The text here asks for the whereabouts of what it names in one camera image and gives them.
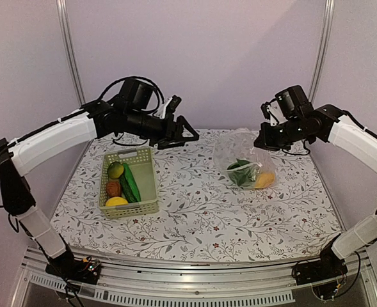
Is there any aluminium frame post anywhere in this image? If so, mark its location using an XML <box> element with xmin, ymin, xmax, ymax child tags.
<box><xmin>309</xmin><ymin>0</ymin><xmax>335</xmax><ymax>102</ymax></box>
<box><xmin>56</xmin><ymin>0</ymin><xmax>86</xmax><ymax>106</ymax></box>

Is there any left aluminium frame post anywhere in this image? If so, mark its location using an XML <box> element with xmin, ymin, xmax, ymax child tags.
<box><xmin>56</xmin><ymin>0</ymin><xmax>86</xmax><ymax>106</ymax></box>

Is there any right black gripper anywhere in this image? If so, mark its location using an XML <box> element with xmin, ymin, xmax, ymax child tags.
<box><xmin>255</xmin><ymin>116</ymin><xmax>307</xmax><ymax>151</ymax></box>

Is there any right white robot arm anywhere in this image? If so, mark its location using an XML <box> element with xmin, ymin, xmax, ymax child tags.
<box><xmin>254</xmin><ymin>105</ymin><xmax>377</xmax><ymax>279</ymax></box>

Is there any green plastic basket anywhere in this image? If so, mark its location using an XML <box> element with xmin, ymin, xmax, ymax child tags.
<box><xmin>99</xmin><ymin>147</ymin><xmax>159</xmax><ymax>219</ymax></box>

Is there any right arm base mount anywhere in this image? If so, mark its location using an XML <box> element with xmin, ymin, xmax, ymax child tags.
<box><xmin>291</xmin><ymin>247</ymin><xmax>348</xmax><ymax>285</ymax></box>

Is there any clear zip top bag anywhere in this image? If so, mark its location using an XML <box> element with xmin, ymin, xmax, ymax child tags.
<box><xmin>213</xmin><ymin>128</ymin><xmax>276</xmax><ymax>190</ymax></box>

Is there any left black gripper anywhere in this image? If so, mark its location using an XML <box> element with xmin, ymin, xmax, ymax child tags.
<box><xmin>124</xmin><ymin>108</ymin><xmax>199</xmax><ymax>150</ymax></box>

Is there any bok choy toy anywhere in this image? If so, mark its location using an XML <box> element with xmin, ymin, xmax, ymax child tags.
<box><xmin>227</xmin><ymin>159</ymin><xmax>261</xmax><ymax>189</ymax></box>

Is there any green cucumber toy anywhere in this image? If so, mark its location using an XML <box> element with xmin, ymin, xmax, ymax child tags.
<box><xmin>119</xmin><ymin>163</ymin><xmax>141</xmax><ymax>203</ymax></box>

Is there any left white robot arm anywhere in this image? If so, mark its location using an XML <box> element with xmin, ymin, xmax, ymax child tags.
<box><xmin>0</xmin><ymin>97</ymin><xmax>199</xmax><ymax>278</ymax></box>

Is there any green yellow mango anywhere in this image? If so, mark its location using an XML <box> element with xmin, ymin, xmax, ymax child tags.
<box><xmin>107</xmin><ymin>161</ymin><xmax>124</xmax><ymax>180</ymax></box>

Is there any brown kiwi toy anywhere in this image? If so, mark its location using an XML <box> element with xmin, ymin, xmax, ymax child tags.
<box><xmin>106</xmin><ymin>180</ymin><xmax>122</xmax><ymax>198</ymax></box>

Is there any yellow lemon toy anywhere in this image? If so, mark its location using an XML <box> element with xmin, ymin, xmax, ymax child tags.
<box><xmin>105</xmin><ymin>196</ymin><xmax>129</xmax><ymax>207</ymax></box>

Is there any aluminium front rail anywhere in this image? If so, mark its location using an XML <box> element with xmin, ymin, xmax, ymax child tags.
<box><xmin>10</xmin><ymin>248</ymin><xmax>377</xmax><ymax>306</ymax></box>

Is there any right aluminium frame post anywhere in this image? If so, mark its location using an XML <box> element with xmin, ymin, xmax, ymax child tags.
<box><xmin>309</xmin><ymin>0</ymin><xmax>335</xmax><ymax>102</ymax></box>

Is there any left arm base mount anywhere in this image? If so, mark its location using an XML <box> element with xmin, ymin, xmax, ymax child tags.
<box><xmin>45</xmin><ymin>251</ymin><xmax>101</xmax><ymax>285</ymax></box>

